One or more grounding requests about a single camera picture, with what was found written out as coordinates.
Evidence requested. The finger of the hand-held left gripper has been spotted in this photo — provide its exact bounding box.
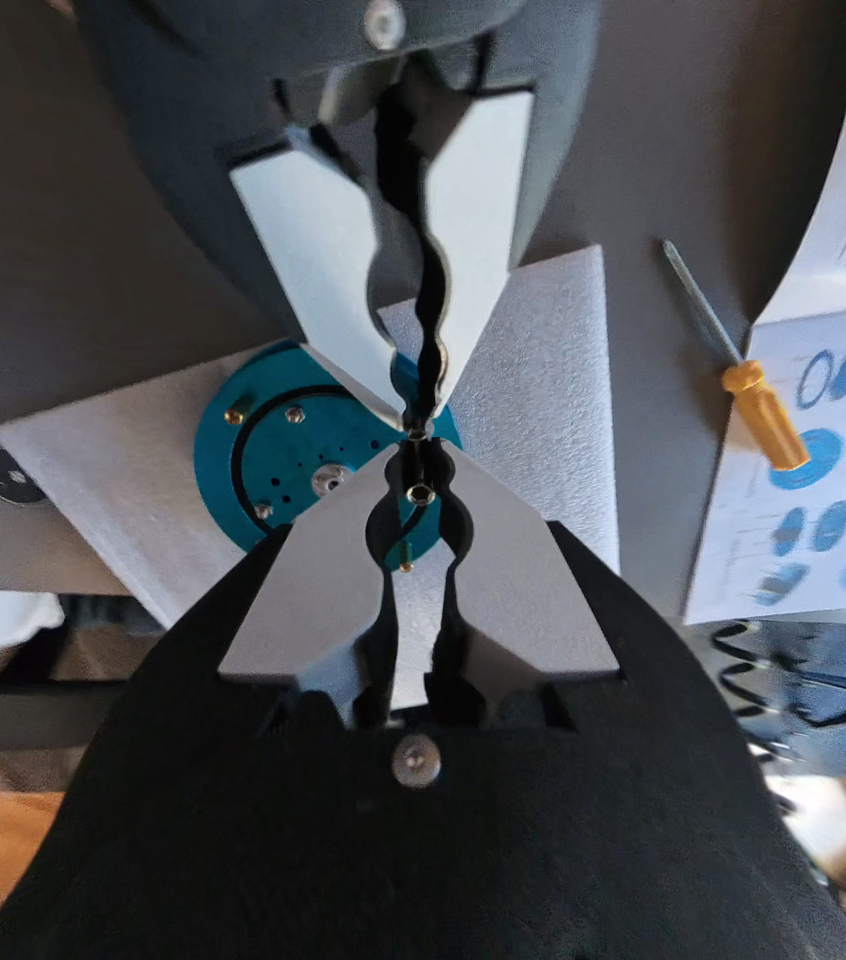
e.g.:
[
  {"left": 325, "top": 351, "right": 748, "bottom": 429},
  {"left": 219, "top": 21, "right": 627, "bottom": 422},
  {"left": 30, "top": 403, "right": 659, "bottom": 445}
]
[
  {"left": 230, "top": 127, "right": 424, "bottom": 436},
  {"left": 393, "top": 88, "right": 538, "bottom": 425}
]

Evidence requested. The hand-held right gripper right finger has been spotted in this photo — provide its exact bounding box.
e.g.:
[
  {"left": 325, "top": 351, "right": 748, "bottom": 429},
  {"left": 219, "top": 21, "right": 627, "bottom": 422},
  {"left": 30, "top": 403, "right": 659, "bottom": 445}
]
[{"left": 425, "top": 437, "right": 622, "bottom": 727}]

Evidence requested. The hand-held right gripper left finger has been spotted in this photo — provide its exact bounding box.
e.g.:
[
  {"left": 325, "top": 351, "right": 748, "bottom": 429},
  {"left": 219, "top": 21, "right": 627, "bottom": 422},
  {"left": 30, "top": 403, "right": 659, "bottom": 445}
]
[{"left": 217, "top": 441, "right": 409, "bottom": 727}]

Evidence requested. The metal socket wrench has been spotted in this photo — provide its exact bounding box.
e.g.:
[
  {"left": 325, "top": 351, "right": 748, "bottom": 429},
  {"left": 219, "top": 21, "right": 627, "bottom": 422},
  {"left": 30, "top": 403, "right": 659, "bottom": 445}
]
[{"left": 402, "top": 427, "right": 440, "bottom": 507}]

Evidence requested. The blue round base plate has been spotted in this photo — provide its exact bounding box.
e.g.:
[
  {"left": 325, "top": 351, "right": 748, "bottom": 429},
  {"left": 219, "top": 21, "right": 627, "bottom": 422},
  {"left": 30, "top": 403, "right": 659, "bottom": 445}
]
[{"left": 194, "top": 337, "right": 463, "bottom": 575}]

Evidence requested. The dark grey desk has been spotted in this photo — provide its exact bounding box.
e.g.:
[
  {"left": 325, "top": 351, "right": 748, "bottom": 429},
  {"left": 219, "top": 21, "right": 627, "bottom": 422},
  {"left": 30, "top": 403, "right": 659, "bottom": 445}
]
[{"left": 0, "top": 0, "right": 846, "bottom": 639}]

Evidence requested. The round black desk button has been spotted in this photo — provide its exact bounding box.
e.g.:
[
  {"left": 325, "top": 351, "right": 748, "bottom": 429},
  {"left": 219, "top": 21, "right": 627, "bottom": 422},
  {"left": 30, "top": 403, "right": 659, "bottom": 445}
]
[{"left": 0, "top": 442, "right": 49, "bottom": 507}]

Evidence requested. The white foam sheet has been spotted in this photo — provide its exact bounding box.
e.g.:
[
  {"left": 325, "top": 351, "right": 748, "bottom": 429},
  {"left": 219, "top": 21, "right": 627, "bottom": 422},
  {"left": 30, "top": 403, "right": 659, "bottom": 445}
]
[{"left": 0, "top": 243, "right": 622, "bottom": 710}]

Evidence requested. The black coiled cable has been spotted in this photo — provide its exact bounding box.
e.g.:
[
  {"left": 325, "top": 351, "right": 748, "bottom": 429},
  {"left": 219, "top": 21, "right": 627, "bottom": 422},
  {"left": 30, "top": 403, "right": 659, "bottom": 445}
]
[{"left": 708, "top": 618, "right": 799, "bottom": 819}]

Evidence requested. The yellow handled screwdriver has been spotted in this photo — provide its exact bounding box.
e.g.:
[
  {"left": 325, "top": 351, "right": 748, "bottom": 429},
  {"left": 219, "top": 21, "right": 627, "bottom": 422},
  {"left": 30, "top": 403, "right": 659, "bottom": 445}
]
[{"left": 661, "top": 238, "right": 812, "bottom": 472}]

